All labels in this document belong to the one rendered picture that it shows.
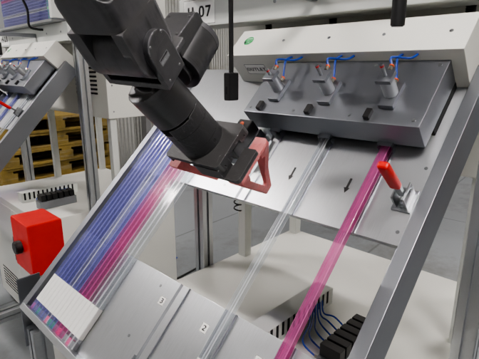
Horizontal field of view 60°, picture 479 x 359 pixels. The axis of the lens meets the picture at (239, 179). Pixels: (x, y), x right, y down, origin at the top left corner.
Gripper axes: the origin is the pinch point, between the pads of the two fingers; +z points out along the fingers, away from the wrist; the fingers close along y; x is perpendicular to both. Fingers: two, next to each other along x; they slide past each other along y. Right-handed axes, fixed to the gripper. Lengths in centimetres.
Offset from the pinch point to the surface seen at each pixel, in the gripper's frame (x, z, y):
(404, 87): -25.4, 8.6, -11.8
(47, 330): 35.4, 10.3, 33.4
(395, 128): -18.1, 9.3, -13.0
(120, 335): 28.4, 12.8, 18.2
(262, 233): -48, 204, 154
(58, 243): 23, 27, 79
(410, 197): -9.6, 13.2, -17.7
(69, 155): -33, 127, 333
